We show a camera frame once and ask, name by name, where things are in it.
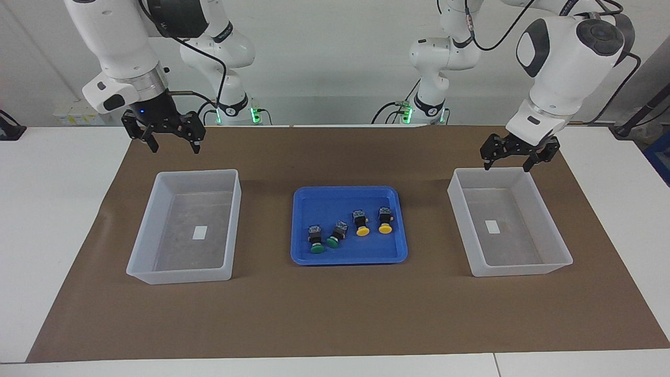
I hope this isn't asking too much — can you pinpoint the blue plastic tray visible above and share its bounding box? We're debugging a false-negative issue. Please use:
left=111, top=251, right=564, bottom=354
left=291, top=185, right=409, bottom=266

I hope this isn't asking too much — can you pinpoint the blue crate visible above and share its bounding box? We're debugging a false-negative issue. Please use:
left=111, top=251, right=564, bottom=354
left=643, top=131, right=670, bottom=186

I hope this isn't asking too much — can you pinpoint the black base cable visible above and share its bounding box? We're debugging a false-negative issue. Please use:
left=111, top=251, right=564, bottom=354
left=371, top=79, right=420, bottom=125
left=194, top=99, right=218, bottom=126

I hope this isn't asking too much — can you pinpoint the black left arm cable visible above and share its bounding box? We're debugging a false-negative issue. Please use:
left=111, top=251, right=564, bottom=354
left=463, top=0, right=642, bottom=126

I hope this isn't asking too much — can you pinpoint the black flat clamp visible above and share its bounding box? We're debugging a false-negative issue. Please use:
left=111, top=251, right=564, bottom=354
left=0, top=109, right=27, bottom=141

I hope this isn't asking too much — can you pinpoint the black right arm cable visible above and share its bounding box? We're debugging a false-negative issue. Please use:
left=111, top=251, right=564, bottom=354
left=137, top=0, right=228, bottom=124

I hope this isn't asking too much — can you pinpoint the brown paper table mat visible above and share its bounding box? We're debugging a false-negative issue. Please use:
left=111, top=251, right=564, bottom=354
left=26, top=125, right=670, bottom=363

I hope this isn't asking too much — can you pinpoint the green push button switch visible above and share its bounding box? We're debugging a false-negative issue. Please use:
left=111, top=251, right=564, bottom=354
left=326, top=220, right=350, bottom=249
left=308, top=225, right=326, bottom=255

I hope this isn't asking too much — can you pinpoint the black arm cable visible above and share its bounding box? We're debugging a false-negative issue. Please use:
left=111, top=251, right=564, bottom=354
left=463, top=0, right=642, bottom=126
left=137, top=0, right=228, bottom=124

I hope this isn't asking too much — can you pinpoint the translucent white plastic box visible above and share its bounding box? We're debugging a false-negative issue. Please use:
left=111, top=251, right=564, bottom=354
left=447, top=167, right=574, bottom=278
left=126, top=169, right=242, bottom=285

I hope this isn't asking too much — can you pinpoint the black stand pole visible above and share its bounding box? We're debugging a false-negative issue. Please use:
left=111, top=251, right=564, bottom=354
left=610, top=81, right=670, bottom=138

